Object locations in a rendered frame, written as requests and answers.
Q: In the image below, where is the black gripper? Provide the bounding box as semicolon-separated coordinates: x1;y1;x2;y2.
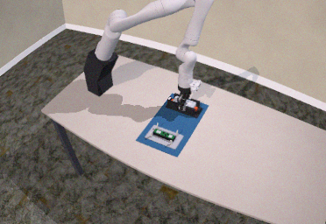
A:
177;85;191;111

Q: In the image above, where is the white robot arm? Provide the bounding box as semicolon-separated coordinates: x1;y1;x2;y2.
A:
95;0;214;93

